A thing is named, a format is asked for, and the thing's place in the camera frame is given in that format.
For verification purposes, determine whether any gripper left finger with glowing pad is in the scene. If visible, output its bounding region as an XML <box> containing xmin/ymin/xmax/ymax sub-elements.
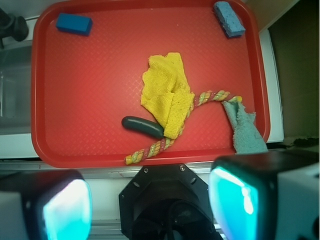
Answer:
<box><xmin>0</xmin><ymin>169</ymin><xmax>93</xmax><ymax>240</ymax></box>

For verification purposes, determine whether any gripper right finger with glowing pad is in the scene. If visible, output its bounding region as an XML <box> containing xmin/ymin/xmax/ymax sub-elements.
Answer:
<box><xmin>208</xmin><ymin>149</ymin><xmax>320</xmax><ymax>240</ymax></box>

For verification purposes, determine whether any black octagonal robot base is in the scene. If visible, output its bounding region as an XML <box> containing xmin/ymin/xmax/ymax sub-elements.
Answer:
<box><xmin>118</xmin><ymin>164</ymin><xmax>222</xmax><ymax>240</ymax></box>

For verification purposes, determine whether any grey-green microfiber cloth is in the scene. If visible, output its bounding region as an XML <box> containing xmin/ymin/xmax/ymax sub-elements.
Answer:
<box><xmin>222</xmin><ymin>101</ymin><xmax>268</xmax><ymax>155</ymax></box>

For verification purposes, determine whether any yellow microfiber cloth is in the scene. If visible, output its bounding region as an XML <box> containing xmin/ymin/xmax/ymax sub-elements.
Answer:
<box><xmin>140</xmin><ymin>52</ymin><xmax>195</xmax><ymax>140</ymax></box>

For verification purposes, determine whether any dark green cucumber toy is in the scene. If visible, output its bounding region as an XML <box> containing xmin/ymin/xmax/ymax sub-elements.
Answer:
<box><xmin>121</xmin><ymin>116</ymin><xmax>164</xmax><ymax>140</ymax></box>

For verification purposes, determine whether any red plastic tray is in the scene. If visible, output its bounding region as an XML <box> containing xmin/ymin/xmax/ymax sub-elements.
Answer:
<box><xmin>31</xmin><ymin>0</ymin><xmax>271</xmax><ymax>168</ymax></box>

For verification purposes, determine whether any dark blue rectangular block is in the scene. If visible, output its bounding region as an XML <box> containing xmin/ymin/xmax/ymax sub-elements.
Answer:
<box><xmin>55</xmin><ymin>13</ymin><xmax>93</xmax><ymax>36</ymax></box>

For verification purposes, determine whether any light blue sponge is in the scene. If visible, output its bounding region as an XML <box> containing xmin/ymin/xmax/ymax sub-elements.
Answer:
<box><xmin>213</xmin><ymin>1</ymin><xmax>246</xmax><ymax>38</ymax></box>

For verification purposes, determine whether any black clamp knob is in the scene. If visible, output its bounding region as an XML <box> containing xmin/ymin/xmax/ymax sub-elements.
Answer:
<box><xmin>0</xmin><ymin>8</ymin><xmax>29</xmax><ymax>50</ymax></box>

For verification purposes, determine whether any multicolour twisted rope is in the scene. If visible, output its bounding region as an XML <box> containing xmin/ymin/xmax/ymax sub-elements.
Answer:
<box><xmin>124</xmin><ymin>90</ymin><xmax>244</xmax><ymax>166</ymax></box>

